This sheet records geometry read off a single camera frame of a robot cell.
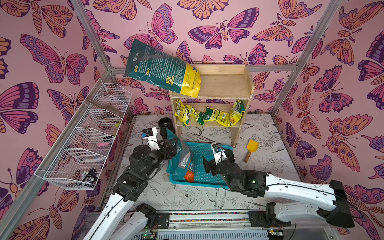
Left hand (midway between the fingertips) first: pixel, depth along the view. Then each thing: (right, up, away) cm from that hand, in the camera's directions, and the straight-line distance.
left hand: (175, 138), depth 66 cm
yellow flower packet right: (+31, +13, +15) cm, 37 cm away
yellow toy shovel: (+48, -8, +35) cm, 59 cm away
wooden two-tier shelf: (+30, +26, +50) cm, 64 cm away
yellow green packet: (+11, +11, +21) cm, 26 cm away
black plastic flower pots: (-11, +8, +29) cm, 32 cm away
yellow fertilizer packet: (+2, +13, +17) cm, 21 cm away
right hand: (+16, -8, +2) cm, 18 cm away
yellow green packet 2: (+24, +11, +22) cm, 34 cm away
